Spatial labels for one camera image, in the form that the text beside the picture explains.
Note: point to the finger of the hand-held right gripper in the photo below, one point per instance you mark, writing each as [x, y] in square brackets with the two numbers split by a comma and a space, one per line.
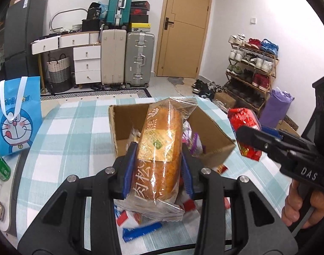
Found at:
[257, 140]
[270, 132]

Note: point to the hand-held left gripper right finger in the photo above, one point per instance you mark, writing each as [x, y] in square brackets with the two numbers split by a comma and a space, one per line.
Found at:
[185, 175]

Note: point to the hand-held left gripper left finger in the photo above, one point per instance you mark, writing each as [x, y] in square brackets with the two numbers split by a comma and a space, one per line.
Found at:
[130, 164]

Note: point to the shiny red snack packet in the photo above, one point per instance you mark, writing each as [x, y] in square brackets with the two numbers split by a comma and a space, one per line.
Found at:
[244, 120]

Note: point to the purple snack bag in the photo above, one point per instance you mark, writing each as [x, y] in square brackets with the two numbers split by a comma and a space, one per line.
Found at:
[195, 143]

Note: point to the clear bread loaf packet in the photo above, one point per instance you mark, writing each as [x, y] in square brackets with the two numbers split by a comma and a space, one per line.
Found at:
[159, 143]

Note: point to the brown cardboard box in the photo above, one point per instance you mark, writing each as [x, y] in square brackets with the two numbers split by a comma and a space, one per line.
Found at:
[215, 135]

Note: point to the person's right hand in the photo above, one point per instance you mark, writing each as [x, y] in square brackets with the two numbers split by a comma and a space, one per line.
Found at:
[290, 204]

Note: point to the purple bag on floor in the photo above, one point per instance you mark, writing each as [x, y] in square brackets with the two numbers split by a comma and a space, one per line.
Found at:
[276, 109]

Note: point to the small red white packet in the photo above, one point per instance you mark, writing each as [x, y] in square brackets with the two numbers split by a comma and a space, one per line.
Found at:
[222, 169]
[122, 216]
[188, 205]

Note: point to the small cardboard floor box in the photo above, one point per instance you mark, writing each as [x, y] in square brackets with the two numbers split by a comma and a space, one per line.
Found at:
[225, 99]

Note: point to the wooden shoe rack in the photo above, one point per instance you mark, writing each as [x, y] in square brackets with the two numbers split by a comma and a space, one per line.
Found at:
[274, 66]

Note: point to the blue snack packet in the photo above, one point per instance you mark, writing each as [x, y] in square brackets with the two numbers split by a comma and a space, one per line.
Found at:
[140, 232]

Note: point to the pile of dark shoes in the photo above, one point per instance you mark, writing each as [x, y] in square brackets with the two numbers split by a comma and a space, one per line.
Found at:
[205, 89]

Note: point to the patterned black rug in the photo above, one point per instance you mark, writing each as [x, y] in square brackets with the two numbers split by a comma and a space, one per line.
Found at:
[98, 94]

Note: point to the shoe rack with shoes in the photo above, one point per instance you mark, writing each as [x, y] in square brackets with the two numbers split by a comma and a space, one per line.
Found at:
[247, 58]

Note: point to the silver suitcase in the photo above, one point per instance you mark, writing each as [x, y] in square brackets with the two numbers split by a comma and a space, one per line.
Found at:
[139, 58]

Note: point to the white drawer cabinet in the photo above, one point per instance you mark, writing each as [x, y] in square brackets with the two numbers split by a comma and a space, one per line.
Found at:
[86, 66]

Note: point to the beige suitcase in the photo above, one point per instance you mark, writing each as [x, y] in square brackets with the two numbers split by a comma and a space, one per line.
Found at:
[112, 58]

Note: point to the woven laundry basket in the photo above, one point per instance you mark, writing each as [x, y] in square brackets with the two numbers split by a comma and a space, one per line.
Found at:
[58, 74]

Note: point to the blue cartoon tote bag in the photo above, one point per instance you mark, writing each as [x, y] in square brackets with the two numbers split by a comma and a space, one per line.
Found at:
[15, 127]

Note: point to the white side table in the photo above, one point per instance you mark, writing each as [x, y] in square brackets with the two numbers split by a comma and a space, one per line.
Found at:
[9, 191]

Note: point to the green drink can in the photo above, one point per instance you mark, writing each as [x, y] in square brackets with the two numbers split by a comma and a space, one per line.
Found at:
[0, 167]

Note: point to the tan wooden door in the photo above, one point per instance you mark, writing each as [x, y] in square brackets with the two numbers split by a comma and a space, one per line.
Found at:
[185, 32]

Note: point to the yellow black shoe box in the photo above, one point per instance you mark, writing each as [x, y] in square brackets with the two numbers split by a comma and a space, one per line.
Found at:
[139, 27]

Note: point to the black storage box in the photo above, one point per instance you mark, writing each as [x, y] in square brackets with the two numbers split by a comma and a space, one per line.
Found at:
[92, 25]

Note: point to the dark plain shoe box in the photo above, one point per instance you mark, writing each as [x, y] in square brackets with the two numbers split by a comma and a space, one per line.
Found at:
[138, 18]

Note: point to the striped white bowl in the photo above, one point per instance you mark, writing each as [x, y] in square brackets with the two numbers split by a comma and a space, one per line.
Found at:
[77, 27]

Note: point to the black red logo shoe box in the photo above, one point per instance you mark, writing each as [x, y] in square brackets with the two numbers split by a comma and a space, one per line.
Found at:
[139, 11]

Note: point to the light blue bag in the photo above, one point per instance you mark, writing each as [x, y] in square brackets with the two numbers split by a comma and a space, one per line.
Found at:
[104, 10]

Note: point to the black bag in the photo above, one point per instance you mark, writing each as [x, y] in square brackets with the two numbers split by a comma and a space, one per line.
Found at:
[94, 12]

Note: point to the teal suitcase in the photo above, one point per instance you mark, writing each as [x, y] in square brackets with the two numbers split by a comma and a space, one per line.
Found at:
[118, 5]

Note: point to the grey fridge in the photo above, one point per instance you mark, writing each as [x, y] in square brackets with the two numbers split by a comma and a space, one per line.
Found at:
[23, 32]

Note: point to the grey oval metal frame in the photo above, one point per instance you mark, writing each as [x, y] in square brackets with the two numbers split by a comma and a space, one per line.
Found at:
[63, 12]

